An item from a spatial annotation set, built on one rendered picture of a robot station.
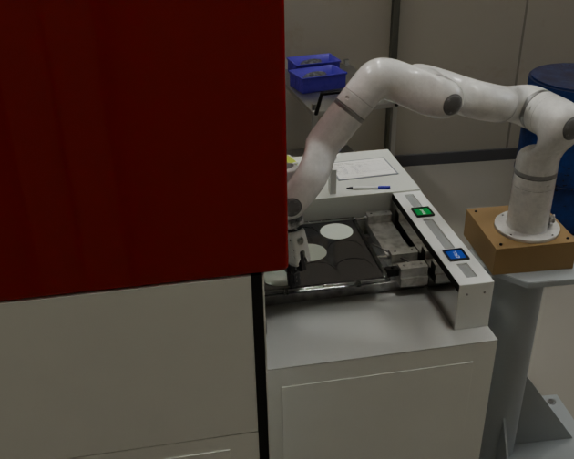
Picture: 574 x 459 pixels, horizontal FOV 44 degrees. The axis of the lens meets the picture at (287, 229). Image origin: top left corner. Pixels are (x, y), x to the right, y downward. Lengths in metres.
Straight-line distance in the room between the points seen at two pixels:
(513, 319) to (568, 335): 1.11
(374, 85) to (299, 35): 2.77
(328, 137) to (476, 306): 0.58
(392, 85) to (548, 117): 0.47
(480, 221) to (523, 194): 0.18
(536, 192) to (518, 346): 0.54
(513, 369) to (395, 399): 0.65
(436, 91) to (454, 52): 3.01
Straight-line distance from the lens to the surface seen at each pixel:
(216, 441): 1.61
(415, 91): 1.77
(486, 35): 4.83
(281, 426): 1.89
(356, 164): 2.47
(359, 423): 1.94
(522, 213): 2.18
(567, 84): 4.03
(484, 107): 1.92
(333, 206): 2.25
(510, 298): 2.30
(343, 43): 4.56
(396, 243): 2.17
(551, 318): 3.52
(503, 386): 2.51
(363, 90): 1.74
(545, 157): 2.09
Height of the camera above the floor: 1.95
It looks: 29 degrees down
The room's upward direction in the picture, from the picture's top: 1 degrees counter-clockwise
